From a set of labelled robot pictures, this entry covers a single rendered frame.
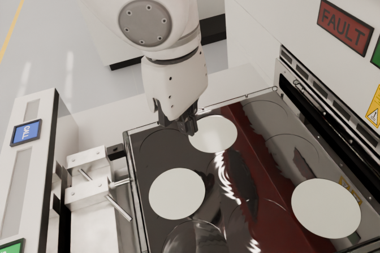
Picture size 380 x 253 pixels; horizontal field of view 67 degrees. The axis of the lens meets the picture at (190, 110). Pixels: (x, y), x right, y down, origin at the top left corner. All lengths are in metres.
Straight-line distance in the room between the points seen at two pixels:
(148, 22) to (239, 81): 0.61
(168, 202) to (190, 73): 0.23
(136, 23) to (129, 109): 0.58
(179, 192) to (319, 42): 0.37
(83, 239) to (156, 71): 0.33
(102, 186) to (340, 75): 0.46
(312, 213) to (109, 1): 0.42
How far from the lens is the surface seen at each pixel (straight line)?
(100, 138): 0.78
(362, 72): 0.52
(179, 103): 0.42
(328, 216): 0.52
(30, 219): 0.53
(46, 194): 0.55
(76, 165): 0.62
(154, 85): 0.39
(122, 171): 0.65
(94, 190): 0.57
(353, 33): 0.51
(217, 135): 0.59
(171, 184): 0.54
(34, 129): 0.66
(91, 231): 0.56
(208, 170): 0.54
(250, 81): 0.84
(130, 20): 0.26
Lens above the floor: 1.35
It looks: 44 degrees down
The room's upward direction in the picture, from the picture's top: 11 degrees counter-clockwise
